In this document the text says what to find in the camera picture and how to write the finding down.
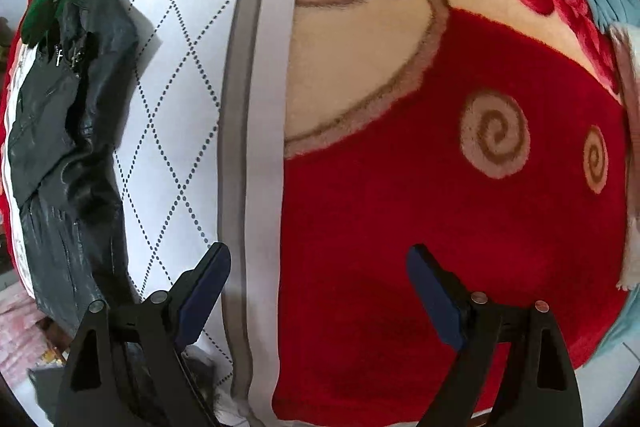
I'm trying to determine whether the folded white towel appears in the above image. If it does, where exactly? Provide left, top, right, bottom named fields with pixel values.
left=608, top=23, right=640, bottom=291

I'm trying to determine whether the red floral blanket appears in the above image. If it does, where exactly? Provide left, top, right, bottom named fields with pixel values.
left=271, top=0, right=629, bottom=426

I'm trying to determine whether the white patterned square cloth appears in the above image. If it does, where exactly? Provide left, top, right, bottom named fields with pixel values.
left=113, top=0, right=294, bottom=426

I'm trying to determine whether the black leather jacket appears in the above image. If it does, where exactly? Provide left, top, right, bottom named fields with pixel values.
left=8, top=0, right=138, bottom=334

